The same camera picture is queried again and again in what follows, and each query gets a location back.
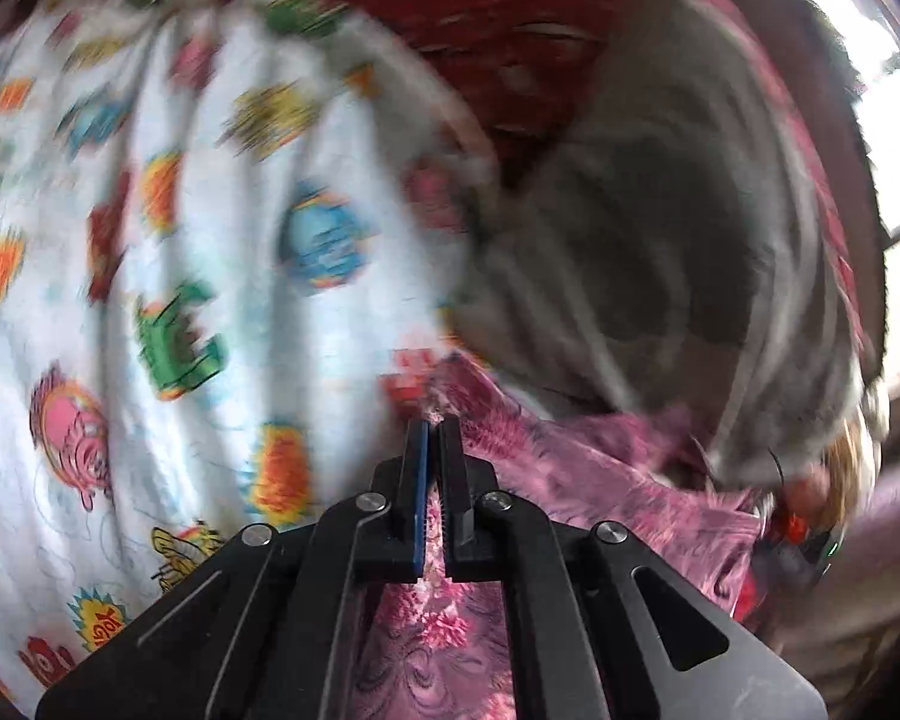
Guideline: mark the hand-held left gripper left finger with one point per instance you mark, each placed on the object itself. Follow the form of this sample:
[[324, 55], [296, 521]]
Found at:
[[418, 496]]

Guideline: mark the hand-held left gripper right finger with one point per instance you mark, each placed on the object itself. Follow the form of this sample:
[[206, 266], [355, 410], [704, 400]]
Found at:
[[450, 481]]

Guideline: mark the purple floral shirt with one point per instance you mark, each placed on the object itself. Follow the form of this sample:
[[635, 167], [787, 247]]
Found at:
[[585, 480]]

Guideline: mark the grey pillow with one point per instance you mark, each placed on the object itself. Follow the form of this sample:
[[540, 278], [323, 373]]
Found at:
[[645, 240]]

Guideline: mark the cartoon printed white blanket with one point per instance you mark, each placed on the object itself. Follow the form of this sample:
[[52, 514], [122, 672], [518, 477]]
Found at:
[[195, 240]]

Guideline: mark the red patterned blanket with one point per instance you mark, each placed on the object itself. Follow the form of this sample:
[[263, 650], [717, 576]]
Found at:
[[480, 15]]

